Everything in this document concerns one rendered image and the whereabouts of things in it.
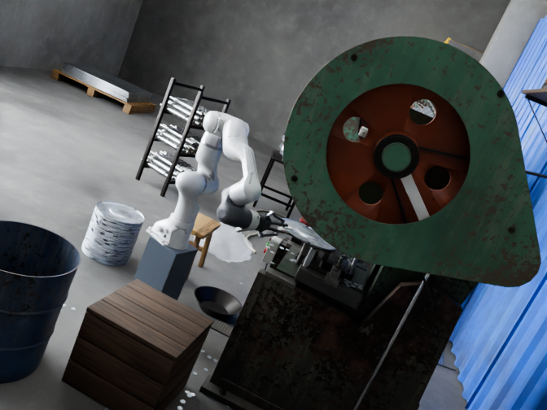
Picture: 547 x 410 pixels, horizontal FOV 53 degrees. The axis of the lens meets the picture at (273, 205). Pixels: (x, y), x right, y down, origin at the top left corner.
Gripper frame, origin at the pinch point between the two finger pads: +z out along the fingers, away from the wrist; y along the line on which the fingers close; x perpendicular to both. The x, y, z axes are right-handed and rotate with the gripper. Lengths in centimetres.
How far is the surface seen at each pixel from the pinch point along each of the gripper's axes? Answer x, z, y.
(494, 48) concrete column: 231, 447, 212
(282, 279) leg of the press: -17.2, -5.8, -16.5
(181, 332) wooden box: -13, -41, -49
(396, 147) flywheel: -47, -22, 55
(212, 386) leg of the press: -13, -7, -78
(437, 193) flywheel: -55, 3, 47
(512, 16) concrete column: 230, 445, 253
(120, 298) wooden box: 12, -57, -50
